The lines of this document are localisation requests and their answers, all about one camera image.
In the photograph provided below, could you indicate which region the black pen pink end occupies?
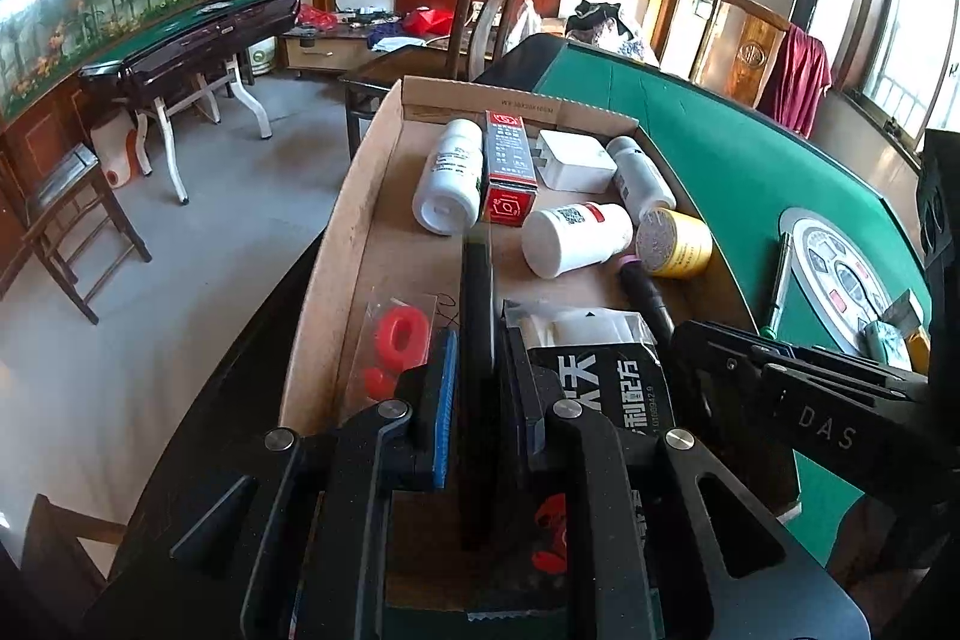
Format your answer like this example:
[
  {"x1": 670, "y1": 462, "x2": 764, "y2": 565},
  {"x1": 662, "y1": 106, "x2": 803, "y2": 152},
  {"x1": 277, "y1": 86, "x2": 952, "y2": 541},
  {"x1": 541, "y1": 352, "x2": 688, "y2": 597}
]
[{"x1": 619, "y1": 257, "x2": 680, "y2": 345}]

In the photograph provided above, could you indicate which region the white bottle red label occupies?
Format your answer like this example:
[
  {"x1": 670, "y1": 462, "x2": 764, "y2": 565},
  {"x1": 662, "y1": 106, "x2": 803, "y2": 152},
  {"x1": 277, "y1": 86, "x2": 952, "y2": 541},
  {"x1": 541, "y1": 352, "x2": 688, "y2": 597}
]
[{"x1": 521, "y1": 203, "x2": 635, "y2": 280}]

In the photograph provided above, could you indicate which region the dark wooden chair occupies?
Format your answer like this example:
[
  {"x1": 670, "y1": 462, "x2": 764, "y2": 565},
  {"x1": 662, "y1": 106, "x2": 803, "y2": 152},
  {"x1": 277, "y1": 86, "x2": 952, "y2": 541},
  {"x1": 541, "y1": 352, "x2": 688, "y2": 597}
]
[
  {"x1": 19, "y1": 494, "x2": 128, "y2": 618},
  {"x1": 19, "y1": 143, "x2": 153, "y2": 326}
]

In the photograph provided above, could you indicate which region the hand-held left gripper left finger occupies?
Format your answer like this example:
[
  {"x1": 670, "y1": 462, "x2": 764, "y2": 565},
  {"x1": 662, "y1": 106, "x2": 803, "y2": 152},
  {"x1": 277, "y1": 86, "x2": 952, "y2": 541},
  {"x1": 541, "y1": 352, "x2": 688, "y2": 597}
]
[{"x1": 169, "y1": 329, "x2": 460, "y2": 640}]

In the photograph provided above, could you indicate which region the teal and white packet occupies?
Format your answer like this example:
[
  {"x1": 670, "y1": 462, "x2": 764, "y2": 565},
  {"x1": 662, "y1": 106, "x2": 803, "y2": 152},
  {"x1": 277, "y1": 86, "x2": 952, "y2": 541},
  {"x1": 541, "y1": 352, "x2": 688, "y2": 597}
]
[{"x1": 861, "y1": 319, "x2": 914, "y2": 365}]

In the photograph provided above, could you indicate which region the folding green mahjong table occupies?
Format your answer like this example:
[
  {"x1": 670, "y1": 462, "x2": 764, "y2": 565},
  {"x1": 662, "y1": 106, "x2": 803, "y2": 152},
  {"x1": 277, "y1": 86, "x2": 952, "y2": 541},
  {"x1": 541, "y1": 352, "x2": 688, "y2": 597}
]
[{"x1": 79, "y1": 0, "x2": 302, "y2": 206}]

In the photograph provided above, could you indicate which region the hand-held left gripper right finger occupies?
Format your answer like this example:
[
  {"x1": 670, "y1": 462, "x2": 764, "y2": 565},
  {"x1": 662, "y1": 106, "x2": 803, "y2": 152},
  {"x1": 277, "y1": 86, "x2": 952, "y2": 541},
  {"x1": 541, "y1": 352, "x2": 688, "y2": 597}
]
[{"x1": 501, "y1": 325, "x2": 875, "y2": 640}]

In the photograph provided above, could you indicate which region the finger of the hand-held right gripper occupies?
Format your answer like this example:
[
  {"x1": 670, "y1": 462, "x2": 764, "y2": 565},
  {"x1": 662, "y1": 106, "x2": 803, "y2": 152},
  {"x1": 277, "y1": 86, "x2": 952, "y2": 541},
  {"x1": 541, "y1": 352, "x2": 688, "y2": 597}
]
[
  {"x1": 746, "y1": 340, "x2": 931, "y2": 402},
  {"x1": 670, "y1": 319, "x2": 773, "y2": 442}
]

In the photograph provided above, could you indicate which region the small white grey carton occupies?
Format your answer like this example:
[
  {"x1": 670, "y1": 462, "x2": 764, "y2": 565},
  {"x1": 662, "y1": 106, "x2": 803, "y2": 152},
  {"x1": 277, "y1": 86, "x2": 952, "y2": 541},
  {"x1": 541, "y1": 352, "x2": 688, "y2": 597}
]
[{"x1": 879, "y1": 290, "x2": 925, "y2": 326}]

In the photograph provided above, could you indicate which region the wooden chair carved emblem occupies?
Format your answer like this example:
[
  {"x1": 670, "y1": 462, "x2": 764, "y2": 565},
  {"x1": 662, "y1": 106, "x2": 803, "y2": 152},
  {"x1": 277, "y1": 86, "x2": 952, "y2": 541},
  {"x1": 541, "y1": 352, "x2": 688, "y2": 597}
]
[{"x1": 688, "y1": 0, "x2": 796, "y2": 112}]

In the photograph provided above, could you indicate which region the white plastic bag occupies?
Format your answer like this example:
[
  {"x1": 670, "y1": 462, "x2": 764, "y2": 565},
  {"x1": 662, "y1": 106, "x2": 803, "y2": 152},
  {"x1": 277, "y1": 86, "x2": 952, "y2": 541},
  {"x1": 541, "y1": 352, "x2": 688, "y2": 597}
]
[{"x1": 504, "y1": 0, "x2": 542, "y2": 58}]

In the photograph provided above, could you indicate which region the black long case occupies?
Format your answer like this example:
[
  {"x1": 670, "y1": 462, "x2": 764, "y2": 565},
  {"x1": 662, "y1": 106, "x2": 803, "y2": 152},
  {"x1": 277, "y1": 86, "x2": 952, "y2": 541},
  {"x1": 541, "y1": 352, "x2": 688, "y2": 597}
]
[{"x1": 459, "y1": 227, "x2": 502, "y2": 551}]

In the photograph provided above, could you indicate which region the dark red hanging cloth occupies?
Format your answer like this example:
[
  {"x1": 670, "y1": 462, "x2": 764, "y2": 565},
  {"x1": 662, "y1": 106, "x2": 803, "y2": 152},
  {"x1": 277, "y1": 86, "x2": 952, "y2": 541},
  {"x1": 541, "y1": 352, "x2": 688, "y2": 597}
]
[{"x1": 756, "y1": 25, "x2": 833, "y2": 140}]

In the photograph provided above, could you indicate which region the white bottle green label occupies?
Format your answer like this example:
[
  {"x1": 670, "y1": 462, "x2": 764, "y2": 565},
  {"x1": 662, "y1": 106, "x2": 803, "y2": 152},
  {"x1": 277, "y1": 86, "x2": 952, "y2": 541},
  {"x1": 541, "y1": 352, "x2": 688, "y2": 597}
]
[{"x1": 412, "y1": 119, "x2": 485, "y2": 235}]

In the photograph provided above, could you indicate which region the small white bottle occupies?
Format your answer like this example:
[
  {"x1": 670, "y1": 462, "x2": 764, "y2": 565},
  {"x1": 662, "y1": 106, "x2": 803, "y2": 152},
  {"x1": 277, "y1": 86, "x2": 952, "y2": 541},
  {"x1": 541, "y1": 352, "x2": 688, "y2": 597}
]
[{"x1": 606, "y1": 136, "x2": 677, "y2": 221}]

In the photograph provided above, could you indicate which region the black pen green tip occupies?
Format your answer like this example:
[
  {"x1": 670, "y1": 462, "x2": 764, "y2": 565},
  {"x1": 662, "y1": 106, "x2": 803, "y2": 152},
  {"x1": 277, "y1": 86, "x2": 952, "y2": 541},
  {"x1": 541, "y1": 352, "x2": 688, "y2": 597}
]
[{"x1": 759, "y1": 230, "x2": 794, "y2": 341}]

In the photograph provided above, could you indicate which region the white orange jug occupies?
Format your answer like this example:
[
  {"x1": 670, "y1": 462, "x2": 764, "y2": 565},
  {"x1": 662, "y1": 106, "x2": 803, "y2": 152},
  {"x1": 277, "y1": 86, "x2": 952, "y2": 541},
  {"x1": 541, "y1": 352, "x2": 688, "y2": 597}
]
[{"x1": 90, "y1": 107, "x2": 151, "y2": 189}]

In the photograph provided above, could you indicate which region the brown cardboard box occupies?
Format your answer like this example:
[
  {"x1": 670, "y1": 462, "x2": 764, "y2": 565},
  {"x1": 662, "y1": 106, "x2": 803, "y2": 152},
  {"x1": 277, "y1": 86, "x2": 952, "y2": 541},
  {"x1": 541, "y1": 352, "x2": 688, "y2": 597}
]
[{"x1": 279, "y1": 76, "x2": 800, "y2": 615}]

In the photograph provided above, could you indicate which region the white charger plug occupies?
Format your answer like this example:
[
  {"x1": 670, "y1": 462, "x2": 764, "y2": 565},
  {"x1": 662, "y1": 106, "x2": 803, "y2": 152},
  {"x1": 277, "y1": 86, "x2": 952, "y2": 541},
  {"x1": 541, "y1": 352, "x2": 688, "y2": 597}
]
[{"x1": 536, "y1": 130, "x2": 617, "y2": 193}]

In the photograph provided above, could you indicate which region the person's right forearm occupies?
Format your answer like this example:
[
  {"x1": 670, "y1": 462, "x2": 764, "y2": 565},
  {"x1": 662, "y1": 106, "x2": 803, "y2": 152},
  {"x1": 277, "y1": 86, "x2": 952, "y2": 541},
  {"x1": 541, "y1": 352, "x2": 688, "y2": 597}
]
[{"x1": 825, "y1": 494, "x2": 960, "y2": 573}]

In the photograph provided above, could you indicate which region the yellow round jar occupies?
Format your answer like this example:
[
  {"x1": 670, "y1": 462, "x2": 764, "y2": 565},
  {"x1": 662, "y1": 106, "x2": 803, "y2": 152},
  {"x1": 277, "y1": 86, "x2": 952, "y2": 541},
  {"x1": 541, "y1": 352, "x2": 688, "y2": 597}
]
[{"x1": 635, "y1": 209, "x2": 713, "y2": 279}]

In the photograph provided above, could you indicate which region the black bag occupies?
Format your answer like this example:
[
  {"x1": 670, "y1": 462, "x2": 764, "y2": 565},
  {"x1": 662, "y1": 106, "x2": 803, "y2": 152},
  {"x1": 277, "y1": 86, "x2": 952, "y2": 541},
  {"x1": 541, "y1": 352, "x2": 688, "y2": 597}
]
[{"x1": 564, "y1": 0, "x2": 638, "y2": 41}]

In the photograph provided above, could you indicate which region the round mahjong table control panel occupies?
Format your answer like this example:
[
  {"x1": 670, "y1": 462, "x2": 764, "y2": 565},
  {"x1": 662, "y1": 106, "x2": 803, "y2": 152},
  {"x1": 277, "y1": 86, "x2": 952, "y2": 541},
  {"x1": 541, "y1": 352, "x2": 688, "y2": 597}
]
[{"x1": 778, "y1": 206, "x2": 935, "y2": 360}]

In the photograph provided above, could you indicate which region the low wooden cabinet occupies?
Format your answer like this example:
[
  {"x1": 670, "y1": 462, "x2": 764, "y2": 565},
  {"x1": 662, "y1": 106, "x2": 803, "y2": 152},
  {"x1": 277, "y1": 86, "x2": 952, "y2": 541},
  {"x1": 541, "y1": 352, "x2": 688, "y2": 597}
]
[{"x1": 281, "y1": 21, "x2": 406, "y2": 79}]

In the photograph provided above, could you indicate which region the window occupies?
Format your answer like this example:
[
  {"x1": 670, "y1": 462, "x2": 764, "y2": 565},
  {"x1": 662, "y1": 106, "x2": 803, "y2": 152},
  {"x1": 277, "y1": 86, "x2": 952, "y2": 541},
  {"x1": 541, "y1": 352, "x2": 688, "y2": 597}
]
[{"x1": 851, "y1": 0, "x2": 960, "y2": 161}]

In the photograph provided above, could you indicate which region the red narrow box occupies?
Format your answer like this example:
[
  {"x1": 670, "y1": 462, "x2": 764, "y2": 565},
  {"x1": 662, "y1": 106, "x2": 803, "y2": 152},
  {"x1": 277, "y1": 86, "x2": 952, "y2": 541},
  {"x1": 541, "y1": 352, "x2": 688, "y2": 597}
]
[{"x1": 482, "y1": 111, "x2": 539, "y2": 226}]

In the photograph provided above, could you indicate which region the white round bucket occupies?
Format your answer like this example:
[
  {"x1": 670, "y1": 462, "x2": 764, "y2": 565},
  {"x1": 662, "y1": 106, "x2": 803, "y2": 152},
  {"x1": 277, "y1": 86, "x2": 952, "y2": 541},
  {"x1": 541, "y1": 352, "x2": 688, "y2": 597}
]
[{"x1": 244, "y1": 38, "x2": 280, "y2": 86}]

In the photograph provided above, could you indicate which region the red rings plastic bag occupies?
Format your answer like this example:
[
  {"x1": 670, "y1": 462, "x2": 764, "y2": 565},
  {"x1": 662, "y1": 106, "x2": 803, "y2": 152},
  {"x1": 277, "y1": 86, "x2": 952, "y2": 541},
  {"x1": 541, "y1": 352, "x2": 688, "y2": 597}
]
[{"x1": 361, "y1": 291, "x2": 451, "y2": 420}]

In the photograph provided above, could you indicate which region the black crab print packet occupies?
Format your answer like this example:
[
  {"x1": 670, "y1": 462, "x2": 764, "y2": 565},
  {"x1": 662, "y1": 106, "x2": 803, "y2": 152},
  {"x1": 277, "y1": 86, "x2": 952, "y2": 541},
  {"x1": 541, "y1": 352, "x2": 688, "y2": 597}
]
[{"x1": 501, "y1": 299, "x2": 685, "y2": 618}]

